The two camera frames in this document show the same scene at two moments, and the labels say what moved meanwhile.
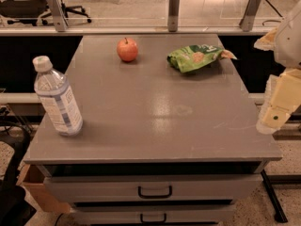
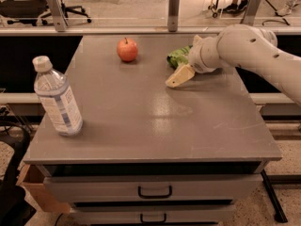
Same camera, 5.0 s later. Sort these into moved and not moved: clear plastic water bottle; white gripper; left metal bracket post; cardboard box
Moved: white gripper
Not moved: cardboard box; left metal bracket post; clear plastic water bottle
